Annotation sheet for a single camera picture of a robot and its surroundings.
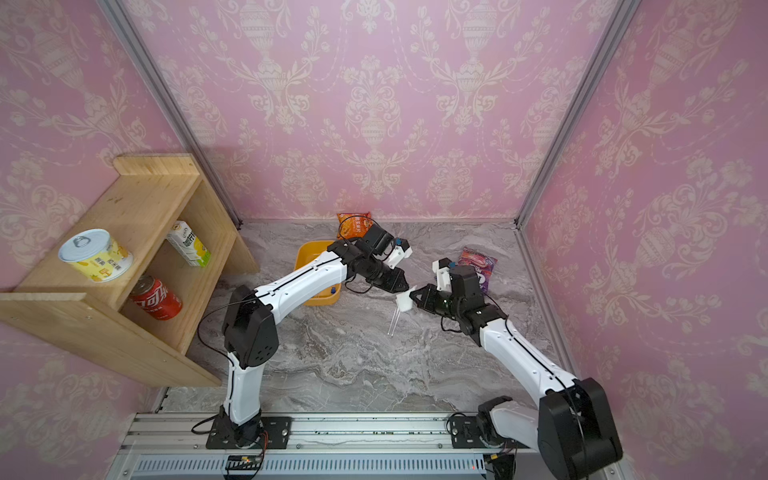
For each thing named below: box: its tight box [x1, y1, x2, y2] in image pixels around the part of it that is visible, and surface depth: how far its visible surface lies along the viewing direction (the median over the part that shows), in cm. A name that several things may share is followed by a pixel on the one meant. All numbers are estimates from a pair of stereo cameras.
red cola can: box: [130, 275, 183, 321], surface depth 68 cm
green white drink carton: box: [166, 221, 212, 267], surface depth 78 cm
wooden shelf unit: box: [0, 153, 259, 387], surface depth 68 cm
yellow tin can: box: [58, 228, 134, 283], surface depth 53 cm
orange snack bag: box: [336, 212, 374, 240], surface depth 119 cm
